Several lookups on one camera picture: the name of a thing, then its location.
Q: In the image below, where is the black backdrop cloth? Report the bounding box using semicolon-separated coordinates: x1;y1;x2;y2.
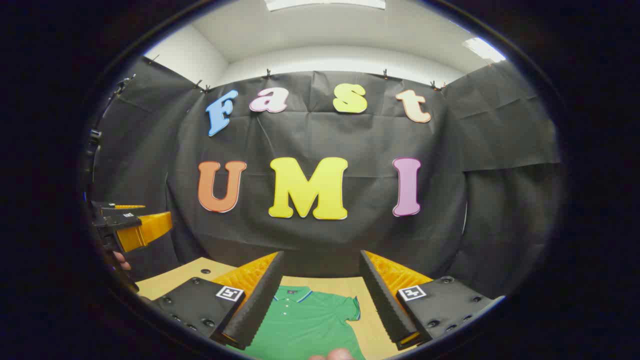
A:
87;56;566;301

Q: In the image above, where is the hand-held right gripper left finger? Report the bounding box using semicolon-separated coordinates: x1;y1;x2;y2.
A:
150;251;285;351

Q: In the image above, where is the long ceiling light panel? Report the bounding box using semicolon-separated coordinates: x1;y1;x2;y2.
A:
264;0;387;12

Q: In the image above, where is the small ceiling light panel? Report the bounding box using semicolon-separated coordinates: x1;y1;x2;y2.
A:
462;37;506;64

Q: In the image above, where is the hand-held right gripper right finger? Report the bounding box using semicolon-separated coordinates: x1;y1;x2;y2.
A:
359;250;506;351

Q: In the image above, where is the green T-shirt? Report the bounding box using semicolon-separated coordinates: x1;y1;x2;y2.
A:
227;286;366;360

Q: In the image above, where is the row of black cloth clips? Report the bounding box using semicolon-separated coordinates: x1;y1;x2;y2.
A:
147;54;496;95

